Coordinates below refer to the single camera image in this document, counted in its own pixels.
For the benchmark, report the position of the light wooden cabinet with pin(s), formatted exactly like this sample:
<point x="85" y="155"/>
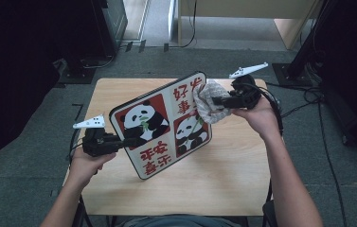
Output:
<point x="245" y="8"/>

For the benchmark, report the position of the black stand with base plate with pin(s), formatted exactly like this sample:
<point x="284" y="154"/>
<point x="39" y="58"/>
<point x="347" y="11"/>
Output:
<point x="293" y="75"/>

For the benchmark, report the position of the dark stand base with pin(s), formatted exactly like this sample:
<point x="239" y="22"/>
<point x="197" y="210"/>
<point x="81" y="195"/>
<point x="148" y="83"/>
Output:
<point x="76" y="75"/>

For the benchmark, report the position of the panda picture board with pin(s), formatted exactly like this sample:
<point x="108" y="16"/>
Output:
<point x="154" y="151"/>

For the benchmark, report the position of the black equipment cabinet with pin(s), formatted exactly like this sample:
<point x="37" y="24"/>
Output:
<point x="110" y="19"/>

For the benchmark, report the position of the person's right hand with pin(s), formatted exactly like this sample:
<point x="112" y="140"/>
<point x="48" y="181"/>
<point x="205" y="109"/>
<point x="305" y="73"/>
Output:
<point x="263" y="121"/>

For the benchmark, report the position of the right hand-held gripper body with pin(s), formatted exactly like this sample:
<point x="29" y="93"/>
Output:
<point x="245" y="94"/>

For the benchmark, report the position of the beige fluffy cloth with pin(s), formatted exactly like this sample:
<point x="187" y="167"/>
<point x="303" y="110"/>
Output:
<point x="207" y="94"/>

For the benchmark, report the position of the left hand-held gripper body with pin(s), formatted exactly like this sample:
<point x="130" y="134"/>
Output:
<point x="98" y="143"/>

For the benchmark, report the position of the grey floor tape strip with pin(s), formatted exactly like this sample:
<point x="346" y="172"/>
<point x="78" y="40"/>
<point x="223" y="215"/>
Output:
<point x="54" y="193"/>

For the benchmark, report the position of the person's left hand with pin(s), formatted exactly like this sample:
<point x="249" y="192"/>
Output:
<point x="83" y="168"/>

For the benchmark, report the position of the person's blue shirt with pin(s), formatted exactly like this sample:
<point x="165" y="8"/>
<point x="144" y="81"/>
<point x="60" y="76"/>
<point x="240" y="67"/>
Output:
<point x="176" y="221"/>

